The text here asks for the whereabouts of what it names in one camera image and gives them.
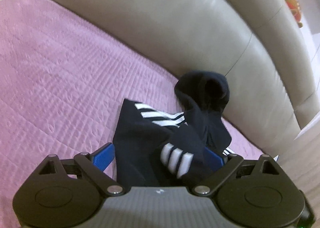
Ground navy white-striped track pants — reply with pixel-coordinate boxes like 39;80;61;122
113;71;232;188

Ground pink quilted bedspread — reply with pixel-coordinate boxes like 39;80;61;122
0;0;266;228

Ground beige leather headboard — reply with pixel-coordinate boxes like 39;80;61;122
53;0;319;165

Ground orange plush toy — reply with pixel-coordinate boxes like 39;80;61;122
285;0;303;28

